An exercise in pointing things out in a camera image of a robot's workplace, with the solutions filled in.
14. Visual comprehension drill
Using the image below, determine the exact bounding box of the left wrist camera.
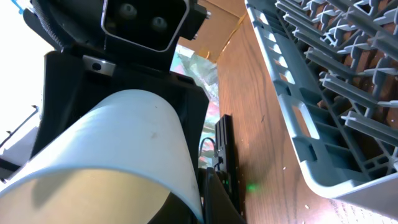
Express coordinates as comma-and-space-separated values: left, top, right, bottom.
101, 0, 190, 52

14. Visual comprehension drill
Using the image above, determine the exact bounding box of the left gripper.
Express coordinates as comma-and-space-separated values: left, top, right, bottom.
24, 0, 209, 166

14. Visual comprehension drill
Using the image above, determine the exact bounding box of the pale green cup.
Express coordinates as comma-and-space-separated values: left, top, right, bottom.
1, 90, 203, 223

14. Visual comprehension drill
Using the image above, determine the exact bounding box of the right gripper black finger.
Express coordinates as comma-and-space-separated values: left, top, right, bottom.
203, 167, 246, 224

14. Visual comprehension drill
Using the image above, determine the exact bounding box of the grey dish rack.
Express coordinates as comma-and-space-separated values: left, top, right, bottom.
246, 0, 397, 218

